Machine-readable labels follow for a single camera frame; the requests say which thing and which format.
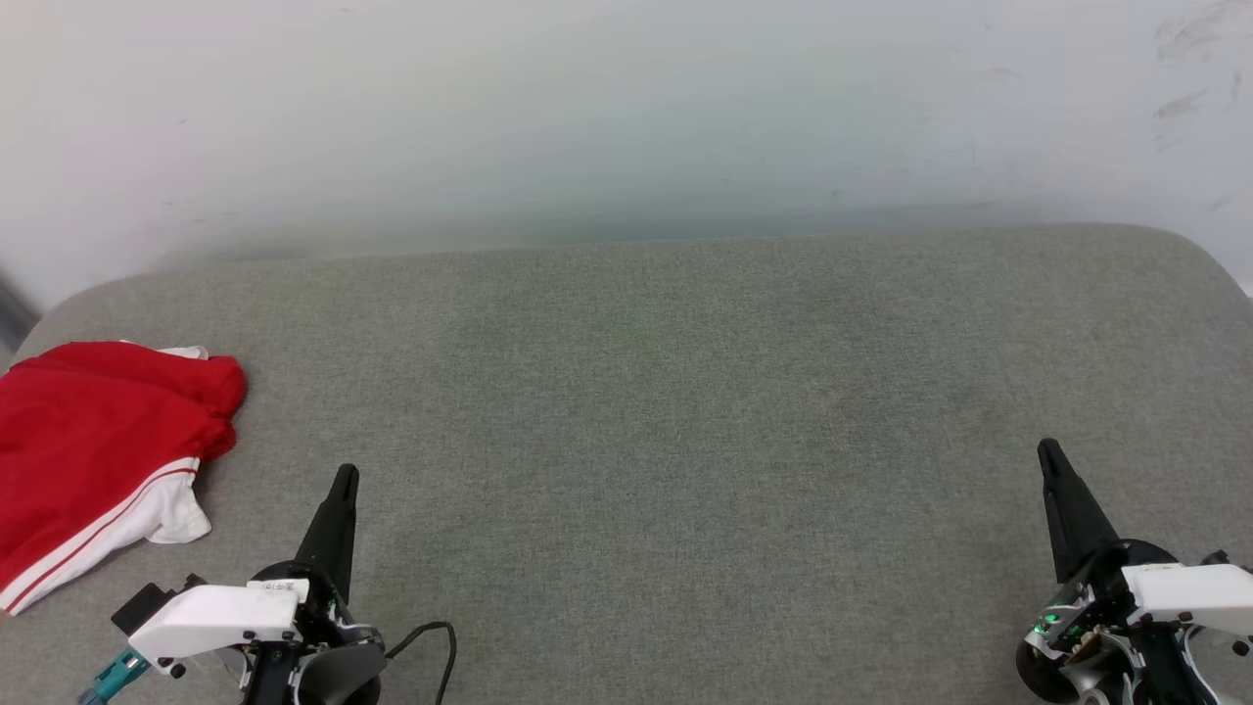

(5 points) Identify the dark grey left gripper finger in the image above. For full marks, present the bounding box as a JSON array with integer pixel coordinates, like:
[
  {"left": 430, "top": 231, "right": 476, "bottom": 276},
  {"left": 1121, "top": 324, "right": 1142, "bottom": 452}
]
[{"left": 293, "top": 464, "right": 361, "bottom": 602}]

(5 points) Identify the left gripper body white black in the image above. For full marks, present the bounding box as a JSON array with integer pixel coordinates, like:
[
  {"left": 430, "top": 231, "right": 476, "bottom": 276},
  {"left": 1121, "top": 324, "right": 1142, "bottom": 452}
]
[{"left": 127, "top": 560, "right": 388, "bottom": 705}]

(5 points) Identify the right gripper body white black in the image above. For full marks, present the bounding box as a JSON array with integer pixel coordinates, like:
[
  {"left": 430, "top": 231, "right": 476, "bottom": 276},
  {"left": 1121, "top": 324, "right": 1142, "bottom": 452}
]
[{"left": 1015, "top": 539, "right": 1253, "bottom": 705}]

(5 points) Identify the red shirt with white stripes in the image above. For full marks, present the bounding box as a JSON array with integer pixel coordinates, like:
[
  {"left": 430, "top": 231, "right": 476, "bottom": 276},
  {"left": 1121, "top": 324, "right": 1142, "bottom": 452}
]
[{"left": 0, "top": 340, "right": 248, "bottom": 616}]

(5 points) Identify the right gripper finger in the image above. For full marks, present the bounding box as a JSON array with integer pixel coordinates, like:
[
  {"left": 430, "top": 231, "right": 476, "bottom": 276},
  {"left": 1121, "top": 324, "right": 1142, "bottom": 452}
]
[{"left": 1037, "top": 438, "right": 1129, "bottom": 587}]

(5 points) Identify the grey fabric sofa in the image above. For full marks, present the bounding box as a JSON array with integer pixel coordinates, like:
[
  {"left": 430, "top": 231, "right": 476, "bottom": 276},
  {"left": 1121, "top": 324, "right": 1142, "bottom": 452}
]
[{"left": 0, "top": 223, "right": 1253, "bottom": 705}]

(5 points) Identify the teal cable connector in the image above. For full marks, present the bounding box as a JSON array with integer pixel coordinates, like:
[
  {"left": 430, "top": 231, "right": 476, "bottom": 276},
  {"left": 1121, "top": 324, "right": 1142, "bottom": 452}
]
[{"left": 77, "top": 650, "right": 150, "bottom": 705}]

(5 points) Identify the thin black cable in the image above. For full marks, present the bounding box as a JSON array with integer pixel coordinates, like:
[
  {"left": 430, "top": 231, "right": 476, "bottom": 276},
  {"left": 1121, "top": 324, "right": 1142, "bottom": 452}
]
[{"left": 385, "top": 621, "right": 459, "bottom": 705}]

